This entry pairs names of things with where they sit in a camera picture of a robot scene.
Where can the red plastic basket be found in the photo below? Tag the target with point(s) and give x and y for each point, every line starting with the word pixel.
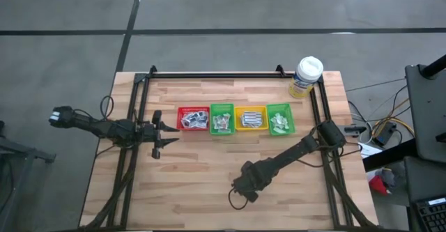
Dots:
pixel 179 118

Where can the grey side table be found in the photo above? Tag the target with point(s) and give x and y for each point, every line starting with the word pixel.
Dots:
pixel 428 113

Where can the black pole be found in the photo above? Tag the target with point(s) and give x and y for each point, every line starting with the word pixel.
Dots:
pixel 433 68

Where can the green plastic basket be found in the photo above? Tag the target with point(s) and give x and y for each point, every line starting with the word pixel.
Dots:
pixel 270 129
pixel 213 108

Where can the grey metal bracket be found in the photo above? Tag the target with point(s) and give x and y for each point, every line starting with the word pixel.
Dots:
pixel 353 130

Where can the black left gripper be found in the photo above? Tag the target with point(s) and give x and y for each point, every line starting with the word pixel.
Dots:
pixel 156 134

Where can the black metal bar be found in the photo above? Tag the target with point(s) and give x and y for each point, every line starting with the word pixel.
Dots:
pixel 390 155

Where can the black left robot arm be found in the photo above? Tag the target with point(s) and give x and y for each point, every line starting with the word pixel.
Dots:
pixel 87 124

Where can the black keyboard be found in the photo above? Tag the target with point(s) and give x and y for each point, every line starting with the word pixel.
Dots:
pixel 432 216

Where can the dark grey desk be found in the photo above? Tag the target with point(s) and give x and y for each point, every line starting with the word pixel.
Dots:
pixel 425 179

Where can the black stand legs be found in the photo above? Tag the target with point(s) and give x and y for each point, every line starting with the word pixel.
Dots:
pixel 21 155

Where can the grey cloth bundle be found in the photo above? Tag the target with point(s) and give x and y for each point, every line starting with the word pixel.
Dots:
pixel 389 178

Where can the white paper sheet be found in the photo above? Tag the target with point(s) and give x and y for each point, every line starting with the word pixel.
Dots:
pixel 370 151

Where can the yellow plastic basket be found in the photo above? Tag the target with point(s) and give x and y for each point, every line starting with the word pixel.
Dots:
pixel 237 120

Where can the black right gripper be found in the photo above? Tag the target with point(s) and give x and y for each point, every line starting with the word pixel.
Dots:
pixel 254 176

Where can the black table edge rail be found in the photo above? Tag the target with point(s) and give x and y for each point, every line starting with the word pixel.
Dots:
pixel 216 75

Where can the Lysol wipes canister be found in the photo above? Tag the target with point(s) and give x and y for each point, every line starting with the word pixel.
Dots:
pixel 308 71

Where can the black power supply box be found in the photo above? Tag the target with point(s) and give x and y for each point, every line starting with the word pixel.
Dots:
pixel 386 134

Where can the red cloth bundle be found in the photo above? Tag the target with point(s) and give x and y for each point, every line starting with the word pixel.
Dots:
pixel 377 186

